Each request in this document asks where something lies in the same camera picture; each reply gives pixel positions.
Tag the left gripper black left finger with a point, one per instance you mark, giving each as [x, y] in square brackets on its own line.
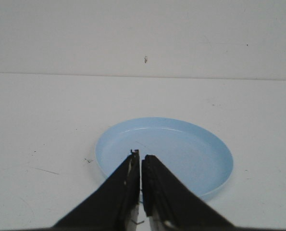
[114, 204]

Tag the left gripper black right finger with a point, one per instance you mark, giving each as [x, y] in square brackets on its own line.
[168, 203]

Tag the light blue round plate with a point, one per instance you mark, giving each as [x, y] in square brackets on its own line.
[197, 157]

